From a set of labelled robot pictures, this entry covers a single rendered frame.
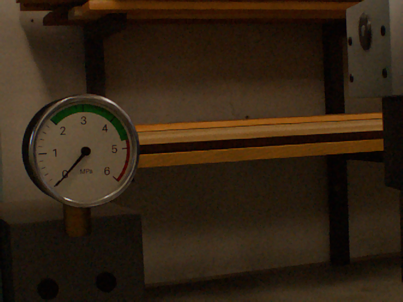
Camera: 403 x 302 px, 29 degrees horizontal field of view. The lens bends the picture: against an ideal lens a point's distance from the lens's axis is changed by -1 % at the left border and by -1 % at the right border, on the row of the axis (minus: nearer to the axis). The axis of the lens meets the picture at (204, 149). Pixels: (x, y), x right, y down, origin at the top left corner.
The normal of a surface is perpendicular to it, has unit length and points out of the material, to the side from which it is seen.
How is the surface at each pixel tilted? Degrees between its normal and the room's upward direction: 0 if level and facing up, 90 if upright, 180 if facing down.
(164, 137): 90
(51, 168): 90
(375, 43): 90
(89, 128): 90
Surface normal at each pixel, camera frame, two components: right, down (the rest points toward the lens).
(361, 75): -1.00, 0.05
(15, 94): 0.34, 0.04
